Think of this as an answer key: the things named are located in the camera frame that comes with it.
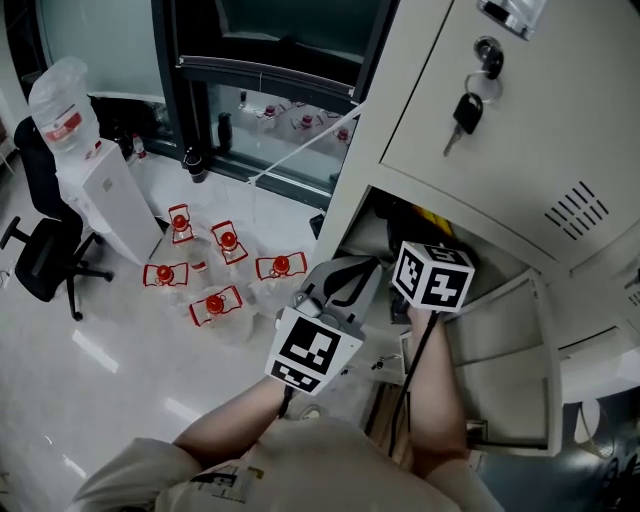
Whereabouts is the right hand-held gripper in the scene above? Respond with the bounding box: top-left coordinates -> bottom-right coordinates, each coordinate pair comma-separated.
389,240 -> 477,327

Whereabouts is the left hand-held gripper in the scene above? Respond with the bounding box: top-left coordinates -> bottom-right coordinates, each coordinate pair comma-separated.
263,256 -> 385,397

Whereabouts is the grey metal locker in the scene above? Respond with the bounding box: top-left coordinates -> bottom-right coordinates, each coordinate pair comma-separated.
308,0 -> 640,459

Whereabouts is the person's right forearm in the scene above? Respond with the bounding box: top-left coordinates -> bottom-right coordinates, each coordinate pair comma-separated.
405,303 -> 472,482

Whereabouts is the person's left forearm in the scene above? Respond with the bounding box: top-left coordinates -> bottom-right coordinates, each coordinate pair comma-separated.
171,374 -> 287,472

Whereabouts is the clear water bottle red cap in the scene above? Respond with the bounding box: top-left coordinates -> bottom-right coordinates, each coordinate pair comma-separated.
208,219 -> 257,286
187,284 -> 257,346
142,260 -> 204,306
166,202 -> 211,274
248,250 -> 309,306

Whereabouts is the brown cardboard box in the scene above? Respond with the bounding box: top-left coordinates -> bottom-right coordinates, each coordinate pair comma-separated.
363,380 -> 417,469

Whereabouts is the black hanging key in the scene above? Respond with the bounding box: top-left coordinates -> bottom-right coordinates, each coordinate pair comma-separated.
441,91 -> 485,158

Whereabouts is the black cup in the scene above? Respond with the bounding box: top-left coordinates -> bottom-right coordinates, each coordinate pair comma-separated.
182,146 -> 208,185

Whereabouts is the person's beige shirt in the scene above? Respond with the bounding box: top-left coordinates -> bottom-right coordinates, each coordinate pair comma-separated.
68,416 -> 507,512

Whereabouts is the black key in lock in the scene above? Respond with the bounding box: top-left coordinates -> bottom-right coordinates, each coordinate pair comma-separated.
473,35 -> 506,81

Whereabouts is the white water dispenser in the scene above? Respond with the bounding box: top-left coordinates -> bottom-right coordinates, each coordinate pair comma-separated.
58,142 -> 167,267

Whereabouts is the chrome label holder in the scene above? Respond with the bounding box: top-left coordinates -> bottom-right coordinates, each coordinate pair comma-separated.
476,0 -> 547,42

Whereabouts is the black office chair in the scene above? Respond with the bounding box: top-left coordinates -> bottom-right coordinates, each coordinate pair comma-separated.
0,116 -> 115,322

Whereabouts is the large clear water jug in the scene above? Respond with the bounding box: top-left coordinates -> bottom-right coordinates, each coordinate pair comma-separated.
28,55 -> 100,157

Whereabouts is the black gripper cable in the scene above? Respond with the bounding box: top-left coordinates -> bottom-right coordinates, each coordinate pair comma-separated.
387,308 -> 442,457

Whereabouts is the white cord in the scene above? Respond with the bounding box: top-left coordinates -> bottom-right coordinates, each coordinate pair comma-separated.
246,101 -> 362,187

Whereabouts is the black window frame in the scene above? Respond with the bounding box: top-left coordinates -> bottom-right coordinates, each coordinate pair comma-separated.
149,0 -> 401,211

